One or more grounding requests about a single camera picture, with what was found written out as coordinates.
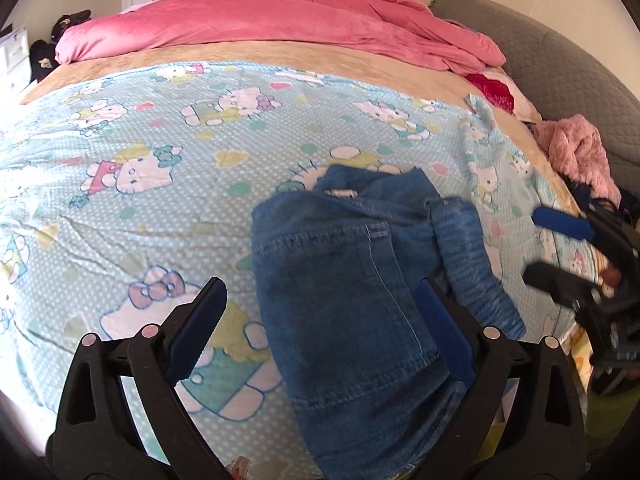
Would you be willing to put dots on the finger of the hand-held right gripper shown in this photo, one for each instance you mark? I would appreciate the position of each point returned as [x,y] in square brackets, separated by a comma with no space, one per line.
[555,280]
[562,223]

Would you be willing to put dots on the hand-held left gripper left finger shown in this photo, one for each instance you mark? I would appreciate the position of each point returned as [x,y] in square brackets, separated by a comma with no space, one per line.
[197,330]

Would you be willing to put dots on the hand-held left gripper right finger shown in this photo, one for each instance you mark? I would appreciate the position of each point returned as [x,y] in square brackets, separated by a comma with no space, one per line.
[445,330]

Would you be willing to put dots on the blue denim pants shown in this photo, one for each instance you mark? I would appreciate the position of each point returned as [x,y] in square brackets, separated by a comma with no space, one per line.
[340,285]

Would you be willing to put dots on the dark navy cloth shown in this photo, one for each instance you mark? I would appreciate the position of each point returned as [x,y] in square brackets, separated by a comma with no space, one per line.
[592,199]

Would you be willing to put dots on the yellow printed sheet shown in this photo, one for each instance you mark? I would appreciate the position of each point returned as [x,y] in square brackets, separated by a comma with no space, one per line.
[580,355]

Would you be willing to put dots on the pink fluffy cloth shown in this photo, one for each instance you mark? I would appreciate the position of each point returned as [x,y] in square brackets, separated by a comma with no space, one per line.
[575,150]

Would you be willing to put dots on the cartoon cat printed blanket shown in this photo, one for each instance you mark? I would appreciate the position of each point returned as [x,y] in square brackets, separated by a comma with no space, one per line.
[150,200]

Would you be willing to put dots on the red floral pillow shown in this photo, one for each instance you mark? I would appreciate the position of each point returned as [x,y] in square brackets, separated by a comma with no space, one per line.
[492,90]

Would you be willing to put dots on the grey quilted headboard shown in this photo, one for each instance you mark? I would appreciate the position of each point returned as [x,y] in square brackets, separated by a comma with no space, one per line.
[550,60]

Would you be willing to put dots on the dark cloth pile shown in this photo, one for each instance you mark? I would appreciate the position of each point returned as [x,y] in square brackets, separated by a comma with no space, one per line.
[44,60]

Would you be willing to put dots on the pink duvet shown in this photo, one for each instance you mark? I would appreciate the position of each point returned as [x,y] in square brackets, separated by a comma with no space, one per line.
[275,15]

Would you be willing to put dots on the white drawer unit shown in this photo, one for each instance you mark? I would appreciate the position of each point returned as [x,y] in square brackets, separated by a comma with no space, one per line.
[12,55]

